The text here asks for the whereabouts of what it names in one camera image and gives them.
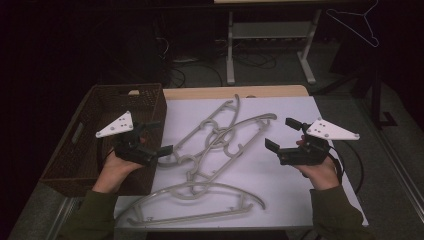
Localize black metal stand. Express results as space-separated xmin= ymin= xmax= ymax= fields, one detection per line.
xmin=313 ymin=59 xmax=398 ymax=130

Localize grey plastic hanger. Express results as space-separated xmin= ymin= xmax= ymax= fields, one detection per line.
xmin=115 ymin=156 xmax=267 ymax=228
xmin=184 ymin=112 xmax=278 ymax=184
xmin=157 ymin=94 xmax=246 ymax=168

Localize metal floor rail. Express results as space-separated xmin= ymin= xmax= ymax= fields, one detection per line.
xmin=353 ymin=96 xmax=424 ymax=216

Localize thin wire hanger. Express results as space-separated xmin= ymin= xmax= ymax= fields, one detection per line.
xmin=325 ymin=0 xmax=381 ymax=48

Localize white table mat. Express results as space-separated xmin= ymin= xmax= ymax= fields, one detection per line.
xmin=113 ymin=95 xmax=369 ymax=231

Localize person's right hand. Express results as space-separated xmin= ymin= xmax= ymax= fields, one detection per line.
xmin=293 ymin=155 xmax=341 ymax=192

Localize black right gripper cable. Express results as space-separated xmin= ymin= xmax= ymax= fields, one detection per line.
xmin=328 ymin=139 xmax=365 ymax=196

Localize black floor cables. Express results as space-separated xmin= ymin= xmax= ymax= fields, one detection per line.
xmin=156 ymin=36 xmax=278 ymax=88

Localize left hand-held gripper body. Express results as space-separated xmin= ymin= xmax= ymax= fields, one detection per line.
xmin=95 ymin=110 xmax=158 ymax=168

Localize brown woven basket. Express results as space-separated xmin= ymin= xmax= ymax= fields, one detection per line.
xmin=39 ymin=83 xmax=168 ymax=198

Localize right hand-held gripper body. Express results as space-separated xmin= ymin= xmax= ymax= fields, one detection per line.
xmin=277 ymin=117 xmax=361 ymax=166

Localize person's left hand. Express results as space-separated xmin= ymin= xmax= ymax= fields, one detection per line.
xmin=92 ymin=151 xmax=148 ymax=194

